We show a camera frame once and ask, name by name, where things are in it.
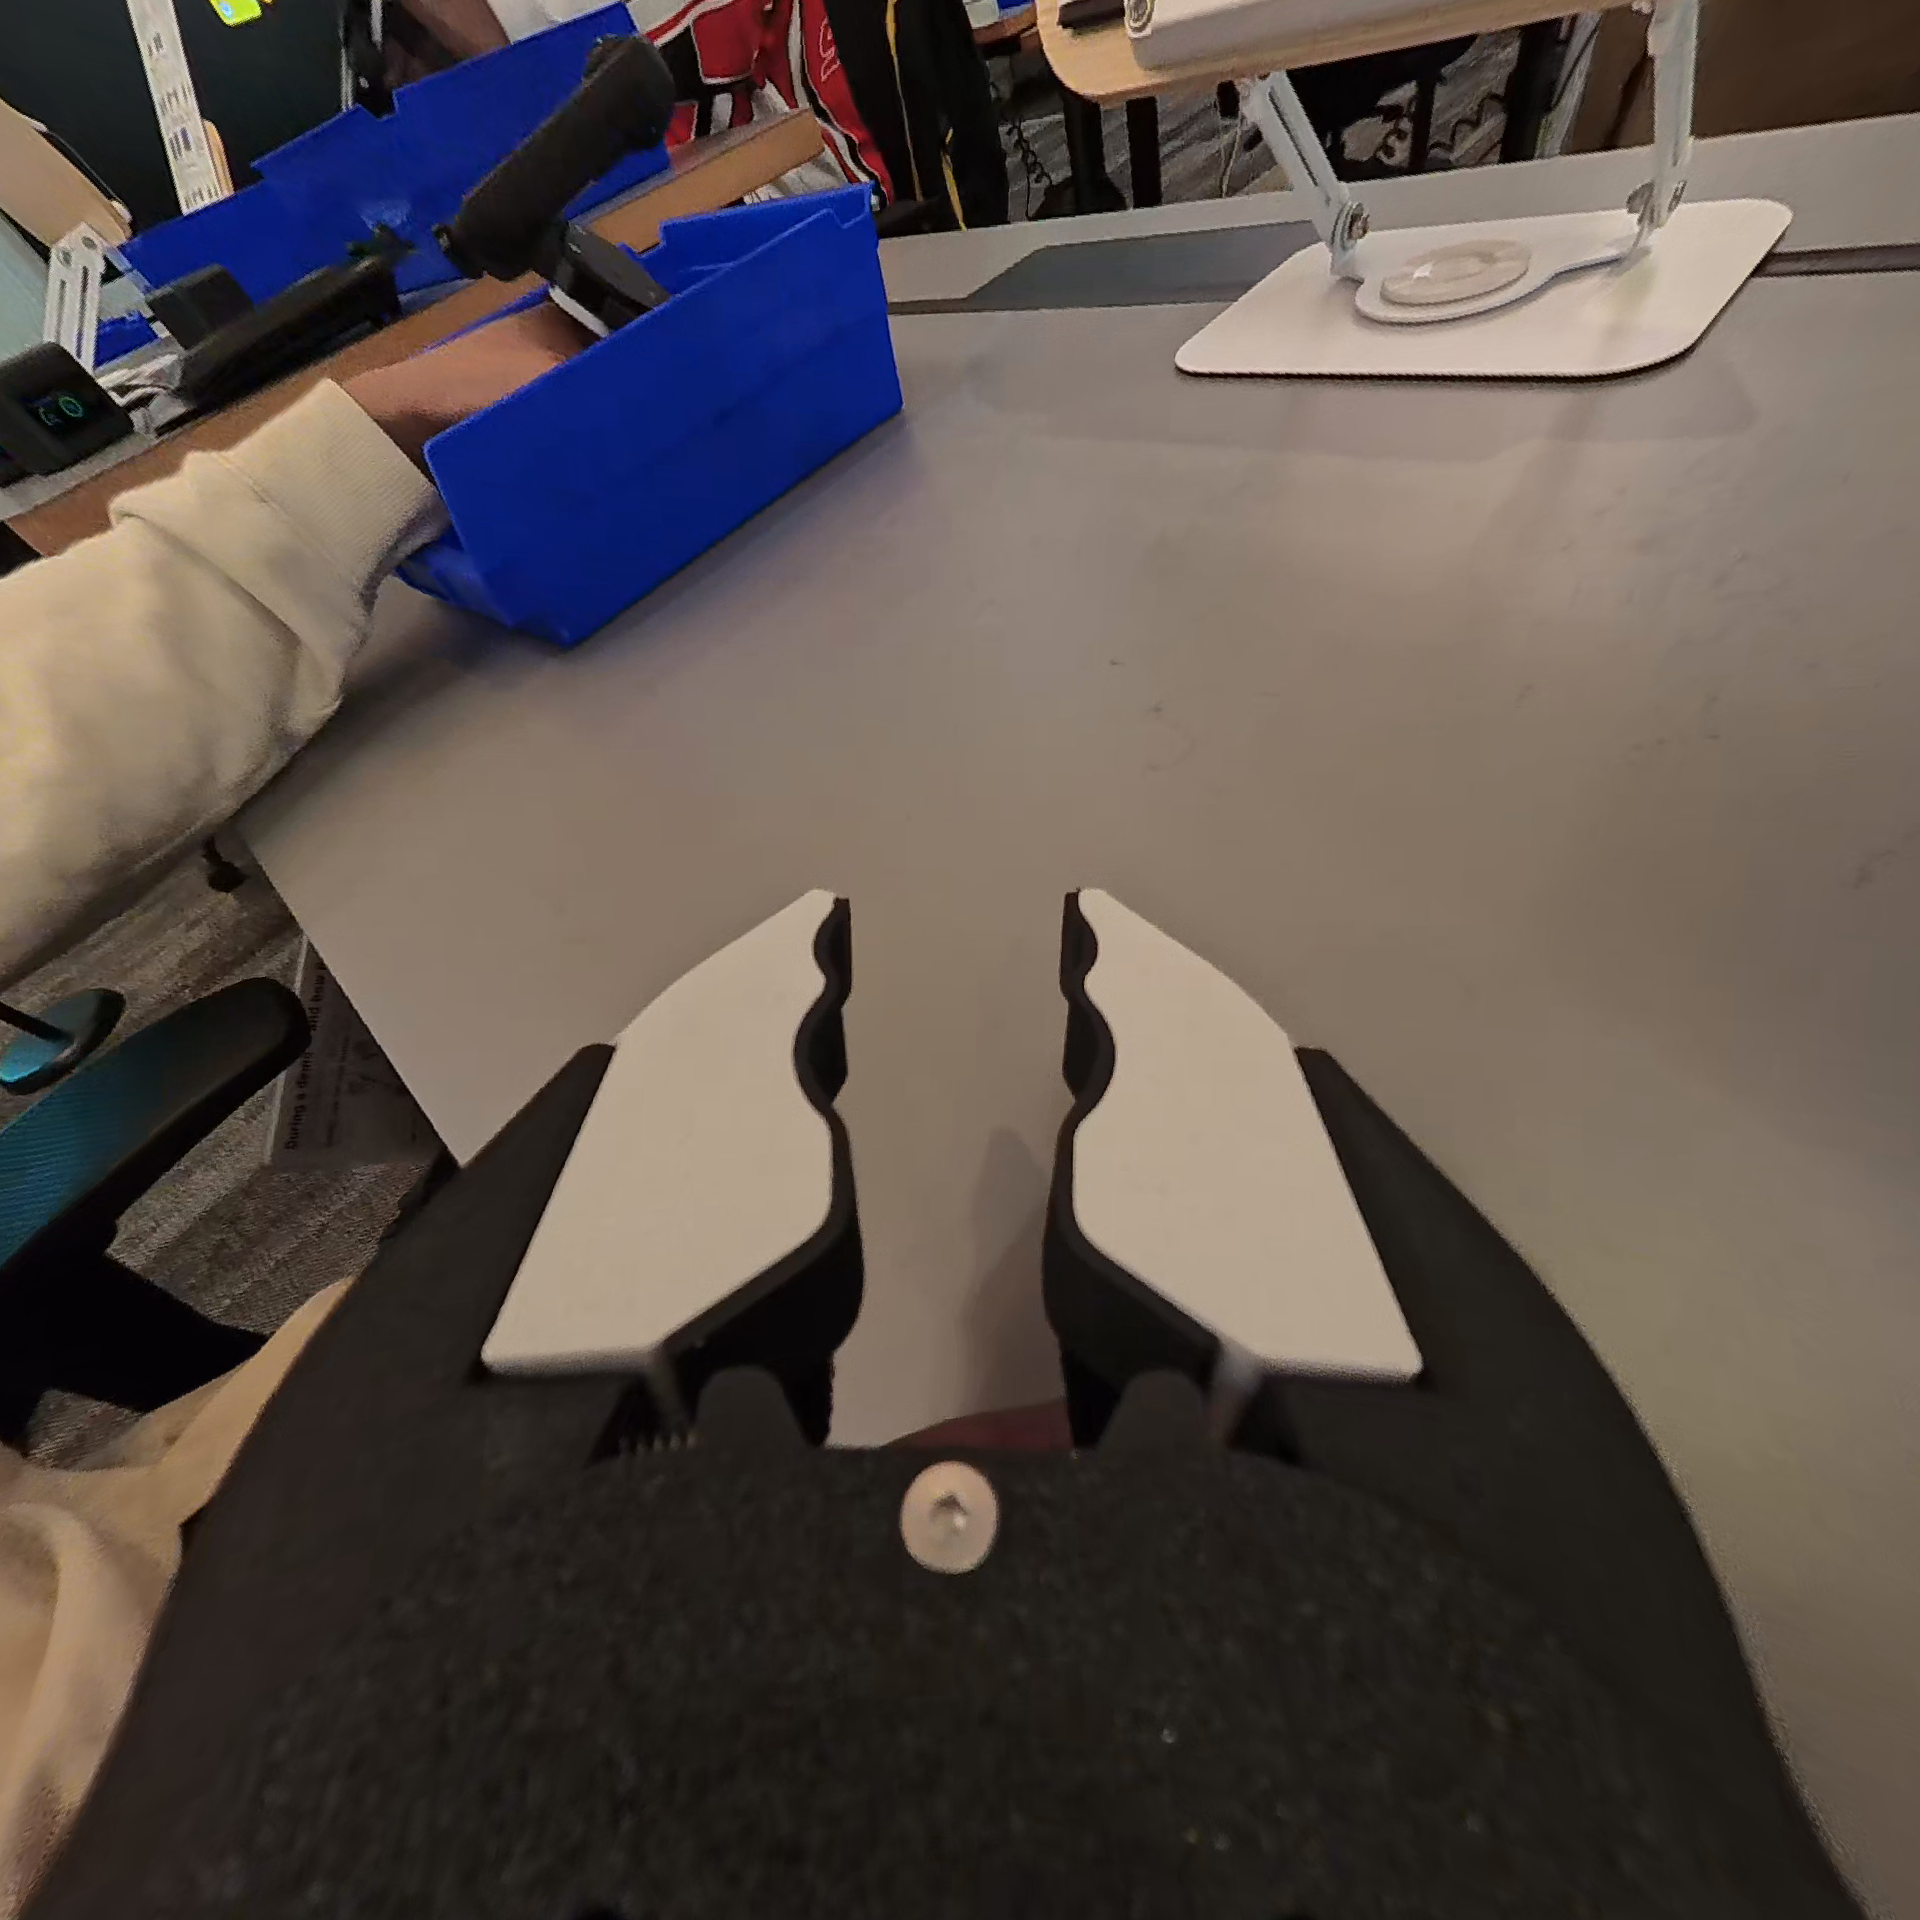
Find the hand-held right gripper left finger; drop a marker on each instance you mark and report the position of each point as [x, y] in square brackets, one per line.
[674, 1184]

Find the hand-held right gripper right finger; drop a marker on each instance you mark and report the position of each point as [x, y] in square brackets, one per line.
[1238, 1184]

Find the blue plastic bin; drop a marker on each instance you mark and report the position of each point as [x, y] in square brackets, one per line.
[406, 149]
[180, 271]
[719, 435]

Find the person's left hand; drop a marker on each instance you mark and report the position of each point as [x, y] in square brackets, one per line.
[465, 375]

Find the long wooden table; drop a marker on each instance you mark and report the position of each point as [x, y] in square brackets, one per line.
[751, 149]

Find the black elongated device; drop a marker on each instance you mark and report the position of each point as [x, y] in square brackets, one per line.
[284, 323]

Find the white paper label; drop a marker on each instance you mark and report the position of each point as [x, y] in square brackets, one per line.
[360, 1080]

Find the white printed card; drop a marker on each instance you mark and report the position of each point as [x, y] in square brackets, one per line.
[179, 104]

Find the tan angled board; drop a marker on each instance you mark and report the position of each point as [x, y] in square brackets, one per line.
[53, 172]

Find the small black screen device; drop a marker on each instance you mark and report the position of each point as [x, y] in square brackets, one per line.
[60, 404]

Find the tan hanging coat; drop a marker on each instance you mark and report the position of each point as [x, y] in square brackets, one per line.
[1800, 76]

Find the white folding bracket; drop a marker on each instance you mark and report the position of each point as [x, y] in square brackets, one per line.
[71, 294]

